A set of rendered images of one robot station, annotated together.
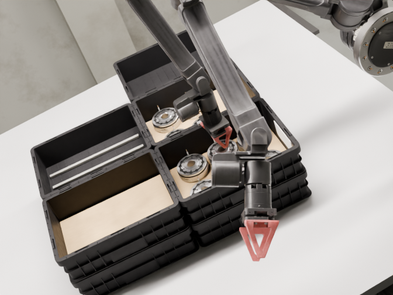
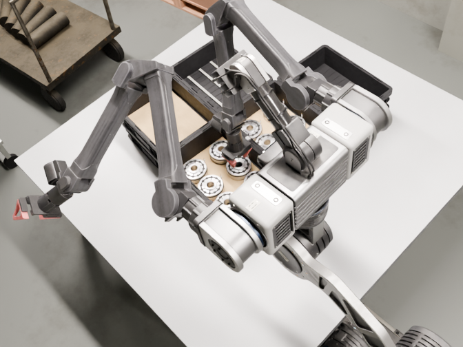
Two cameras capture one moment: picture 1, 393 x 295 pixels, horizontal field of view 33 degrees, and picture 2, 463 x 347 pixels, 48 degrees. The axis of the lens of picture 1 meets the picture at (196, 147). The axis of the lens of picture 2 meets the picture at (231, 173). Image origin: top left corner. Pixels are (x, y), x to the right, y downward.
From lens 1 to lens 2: 1.64 m
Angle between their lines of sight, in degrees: 45
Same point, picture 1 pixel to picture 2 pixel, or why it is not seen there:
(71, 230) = not seen: hidden behind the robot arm
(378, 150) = (291, 286)
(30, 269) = not seen: hidden behind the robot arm
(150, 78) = (332, 78)
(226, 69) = (96, 137)
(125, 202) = (189, 120)
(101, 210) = (180, 109)
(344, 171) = (263, 264)
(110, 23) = not seen: outside the picture
